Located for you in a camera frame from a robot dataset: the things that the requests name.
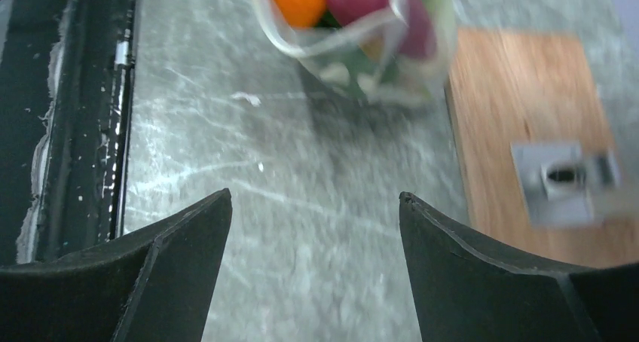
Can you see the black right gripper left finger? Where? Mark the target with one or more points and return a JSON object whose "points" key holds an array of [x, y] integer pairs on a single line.
{"points": [[154, 284]]}

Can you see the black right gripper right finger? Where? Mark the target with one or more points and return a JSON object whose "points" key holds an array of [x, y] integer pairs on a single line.
{"points": [[468, 286]]}

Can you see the polka dot zip top bag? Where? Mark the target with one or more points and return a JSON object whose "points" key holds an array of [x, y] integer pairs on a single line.
{"points": [[378, 51]]}

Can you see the wooden board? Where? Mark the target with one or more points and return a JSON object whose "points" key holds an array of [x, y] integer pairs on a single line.
{"points": [[520, 101]]}

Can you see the grey metal bracket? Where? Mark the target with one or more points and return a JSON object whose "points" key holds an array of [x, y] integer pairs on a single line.
{"points": [[559, 182]]}

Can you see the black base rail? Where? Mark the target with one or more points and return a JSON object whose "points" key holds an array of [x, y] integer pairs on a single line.
{"points": [[67, 73]]}

